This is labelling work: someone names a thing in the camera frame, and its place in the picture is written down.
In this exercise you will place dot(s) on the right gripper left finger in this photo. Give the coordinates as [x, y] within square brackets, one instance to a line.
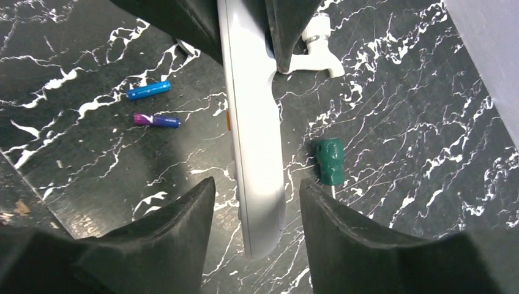
[163, 252]

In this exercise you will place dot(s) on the purple battery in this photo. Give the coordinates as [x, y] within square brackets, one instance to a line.
[140, 119]

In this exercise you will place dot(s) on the white plastic faucet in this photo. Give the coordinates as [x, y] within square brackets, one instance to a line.
[319, 57]

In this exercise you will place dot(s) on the blue battery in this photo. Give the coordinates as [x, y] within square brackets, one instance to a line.
[148, 91]

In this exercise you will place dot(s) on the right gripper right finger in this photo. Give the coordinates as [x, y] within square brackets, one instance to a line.
[350, 253]

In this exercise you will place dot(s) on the green handle screwdriver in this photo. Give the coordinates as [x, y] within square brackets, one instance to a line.
[330, 156]

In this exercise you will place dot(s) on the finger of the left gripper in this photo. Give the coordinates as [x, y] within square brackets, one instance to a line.
[287, 21]
[192, 21]

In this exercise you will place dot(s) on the white remote control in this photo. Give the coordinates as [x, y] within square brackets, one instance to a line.
[250, 67]

